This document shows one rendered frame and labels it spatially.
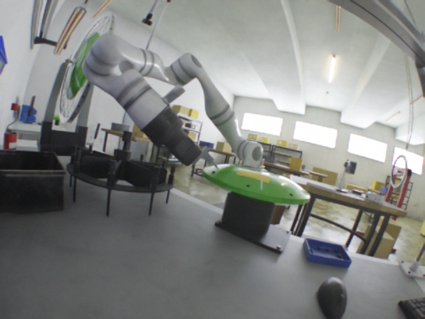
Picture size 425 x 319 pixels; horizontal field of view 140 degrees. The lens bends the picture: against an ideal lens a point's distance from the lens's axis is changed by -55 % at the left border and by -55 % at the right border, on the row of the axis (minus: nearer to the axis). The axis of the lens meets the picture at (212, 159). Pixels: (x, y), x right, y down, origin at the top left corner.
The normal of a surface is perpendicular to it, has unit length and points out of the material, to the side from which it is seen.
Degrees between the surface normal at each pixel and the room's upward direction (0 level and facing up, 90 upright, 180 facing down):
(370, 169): 90
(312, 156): 90
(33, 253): 0
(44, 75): 90
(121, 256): 0
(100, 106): 90
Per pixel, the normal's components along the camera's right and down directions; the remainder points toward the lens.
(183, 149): 0.22, -0.07
